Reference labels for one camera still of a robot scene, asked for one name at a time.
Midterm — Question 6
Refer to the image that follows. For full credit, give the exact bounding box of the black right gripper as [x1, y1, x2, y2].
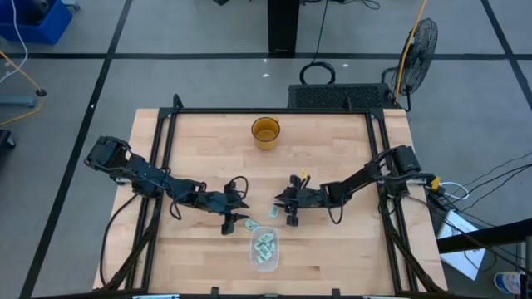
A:
[273, 174, 334, 228]

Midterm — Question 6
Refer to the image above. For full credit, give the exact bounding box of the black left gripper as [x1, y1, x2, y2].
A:
[198, 181, 251, 237]

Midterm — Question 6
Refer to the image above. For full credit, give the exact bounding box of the clear plastic bin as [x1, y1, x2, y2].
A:
[249, 226, 280, 273]

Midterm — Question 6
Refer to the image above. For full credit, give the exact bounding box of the amber translucent cup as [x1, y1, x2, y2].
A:
[250, 116, 281, 151]

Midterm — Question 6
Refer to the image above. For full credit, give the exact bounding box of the black perforated computer case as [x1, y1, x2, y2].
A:
[287, 83, 401, 110]

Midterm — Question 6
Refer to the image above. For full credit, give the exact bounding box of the white paper box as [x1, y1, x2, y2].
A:
[436, 209, 487, 282]

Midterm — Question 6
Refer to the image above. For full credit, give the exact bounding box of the black pillar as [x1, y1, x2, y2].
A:
[267, 0, 300, 58]

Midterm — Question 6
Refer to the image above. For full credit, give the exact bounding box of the black floor fan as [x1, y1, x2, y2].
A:
[381, 17, 439, 112]

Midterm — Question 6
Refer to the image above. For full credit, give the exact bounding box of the black beam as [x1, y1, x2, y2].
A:
[436, 218, 532, 254]

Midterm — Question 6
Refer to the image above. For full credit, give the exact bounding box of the blue white container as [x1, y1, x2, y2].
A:
[493, 271, 525, 296]

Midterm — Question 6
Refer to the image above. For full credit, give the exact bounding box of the black object at floor edge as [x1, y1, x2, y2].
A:
[0, 129, 17, 155]

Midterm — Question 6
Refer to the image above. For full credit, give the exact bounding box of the grey metal base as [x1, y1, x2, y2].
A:
[0, 96, 37, 110]

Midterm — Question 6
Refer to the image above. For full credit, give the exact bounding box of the blue plastic crate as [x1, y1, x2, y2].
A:
[0, 0, 73, 46]

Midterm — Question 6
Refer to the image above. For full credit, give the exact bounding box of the black left gripper cable loop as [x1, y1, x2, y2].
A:
[229, 175, 250, 199]

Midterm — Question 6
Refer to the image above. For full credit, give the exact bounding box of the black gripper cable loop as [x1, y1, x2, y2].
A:
[326, 194, 346, 226]
[229, 175, 250, 199]

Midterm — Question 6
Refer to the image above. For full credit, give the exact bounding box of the black right gripper cable loop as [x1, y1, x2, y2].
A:
[326, 194, 346, 226]

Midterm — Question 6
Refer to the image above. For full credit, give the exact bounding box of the black aluminium table frame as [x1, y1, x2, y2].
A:
[93, 93, 448, 298]

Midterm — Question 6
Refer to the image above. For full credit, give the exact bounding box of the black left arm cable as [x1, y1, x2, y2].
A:
[98, 191, 142, 287]

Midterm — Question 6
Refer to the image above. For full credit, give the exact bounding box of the coiled black floor cable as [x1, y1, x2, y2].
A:
[298, 0, 337, 86]

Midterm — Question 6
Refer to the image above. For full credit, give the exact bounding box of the white looped cable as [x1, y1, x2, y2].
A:
[441, 180, 470, 201]

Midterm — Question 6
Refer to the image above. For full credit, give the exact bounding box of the yellow cable by fan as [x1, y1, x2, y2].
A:
[392, 0, 427, 100]

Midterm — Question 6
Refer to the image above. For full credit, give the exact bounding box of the black cable bundle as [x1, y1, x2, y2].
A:
[423, 151, 532, 275]

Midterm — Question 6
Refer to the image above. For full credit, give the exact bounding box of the yellow cable with black foot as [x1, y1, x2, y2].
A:
[0, 50, 47, 127]

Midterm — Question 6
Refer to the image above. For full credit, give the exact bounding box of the white floor cable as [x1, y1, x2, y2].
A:
[0, 0, 28, 84]

